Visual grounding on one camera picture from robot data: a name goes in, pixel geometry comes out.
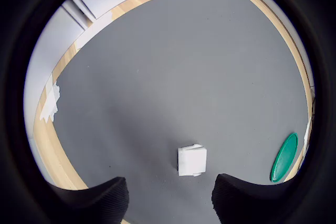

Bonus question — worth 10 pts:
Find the round green lid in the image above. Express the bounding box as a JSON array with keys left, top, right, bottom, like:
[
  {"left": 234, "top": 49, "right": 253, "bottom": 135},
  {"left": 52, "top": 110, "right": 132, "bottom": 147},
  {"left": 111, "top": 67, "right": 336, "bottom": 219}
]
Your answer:
[{"left": 270, "top": 132, "right": 299, "bottom": 183}]

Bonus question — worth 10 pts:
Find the white tape piece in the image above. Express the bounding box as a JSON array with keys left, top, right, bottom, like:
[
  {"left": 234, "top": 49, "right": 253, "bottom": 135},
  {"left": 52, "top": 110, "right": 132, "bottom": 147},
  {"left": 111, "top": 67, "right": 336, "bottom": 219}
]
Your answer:
[
  {"left": 74, "top": 11, "right": 114, "bottom": 50},
  {"left": 302, "top": 118, "right": 314, "bottom": 157},
  {"left": 39, "top": 80, "right": 61, "bottom": 124}
]

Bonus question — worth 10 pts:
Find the dark grey mat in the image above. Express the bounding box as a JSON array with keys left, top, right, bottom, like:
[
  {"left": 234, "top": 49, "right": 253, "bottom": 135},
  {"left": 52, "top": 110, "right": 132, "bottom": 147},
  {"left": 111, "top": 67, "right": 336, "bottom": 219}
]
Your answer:
[{"left": 54, "top": 0, "right": 309, "bottom": 224}]

